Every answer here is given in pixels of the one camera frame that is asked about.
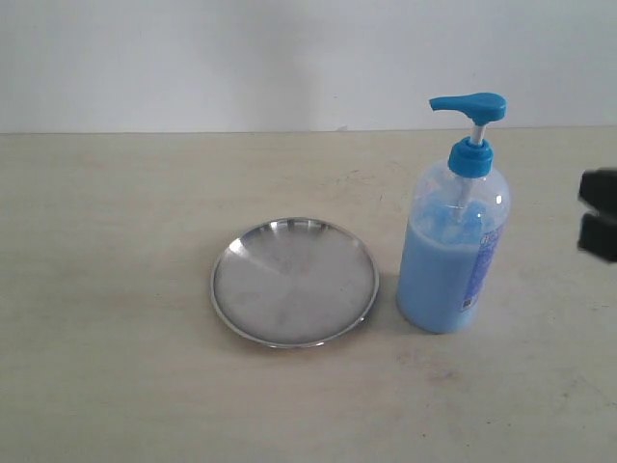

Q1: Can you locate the blue soap pump bottle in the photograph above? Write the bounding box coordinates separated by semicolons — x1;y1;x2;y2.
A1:
395;93;511;334

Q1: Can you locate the round steel plate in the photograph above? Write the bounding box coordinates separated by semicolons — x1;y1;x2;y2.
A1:
209;217;380;349

